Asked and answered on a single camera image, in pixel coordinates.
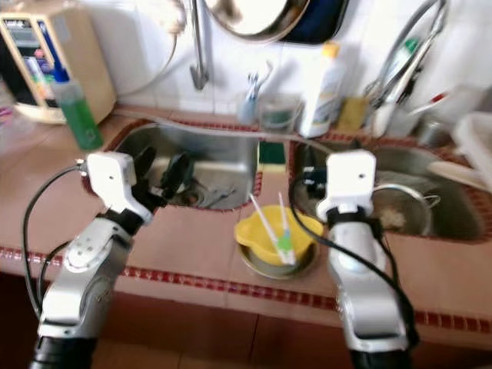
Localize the clear plastic handled container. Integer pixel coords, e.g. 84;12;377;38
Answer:
260;94;303;133

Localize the steel mesh strainer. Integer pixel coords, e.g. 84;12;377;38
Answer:
373;181;440;235

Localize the clear toothbrush cup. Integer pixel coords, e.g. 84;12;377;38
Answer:
238;88;264;128

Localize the white detergent bottle yellow cap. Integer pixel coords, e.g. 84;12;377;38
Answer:
300;42;348;139

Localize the yellow sponge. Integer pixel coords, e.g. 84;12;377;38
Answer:
340;96;371;133

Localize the hanging steel wok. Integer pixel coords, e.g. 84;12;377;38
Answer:
208;0;351;45

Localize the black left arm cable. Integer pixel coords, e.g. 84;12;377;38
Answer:
21;161;89;320

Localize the stainless steel sink basin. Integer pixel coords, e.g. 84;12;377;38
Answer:
104;121;266;210
288;138;492;243

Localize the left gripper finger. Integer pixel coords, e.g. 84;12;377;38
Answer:
161;152;196;194
135;145;160;185

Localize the chrome sink faucet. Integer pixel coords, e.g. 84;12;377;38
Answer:
363;0;450;139

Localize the pale wooden spatula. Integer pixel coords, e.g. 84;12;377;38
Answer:
427;160;492;193

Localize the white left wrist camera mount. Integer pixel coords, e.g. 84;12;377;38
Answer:
85;151;155;224

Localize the stainless steel bowl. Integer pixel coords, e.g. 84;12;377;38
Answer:
240;242;320;280

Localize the beige water ionizer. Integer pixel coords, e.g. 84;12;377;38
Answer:
0;8;118;124

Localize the white dish rack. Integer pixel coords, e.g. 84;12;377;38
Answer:
454;111;492;178

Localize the grey wall tap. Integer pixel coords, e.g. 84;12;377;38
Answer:
191;0;210;91

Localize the white chopstick with green disc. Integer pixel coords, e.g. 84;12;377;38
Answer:
277;192;298;266

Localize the steel cup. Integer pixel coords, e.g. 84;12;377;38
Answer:
415;115;450;147

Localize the green scouring sponge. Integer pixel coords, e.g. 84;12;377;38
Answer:
258;141;287;168

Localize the green dish soap bottle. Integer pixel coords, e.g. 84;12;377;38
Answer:
52;65;105;152

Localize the white power cord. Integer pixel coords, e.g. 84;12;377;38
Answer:
117;0;193;97

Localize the metal spoon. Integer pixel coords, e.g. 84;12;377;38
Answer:
200;187;238;207

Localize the yellow plastic bowl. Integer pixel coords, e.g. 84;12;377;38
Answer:
234;206;324;266

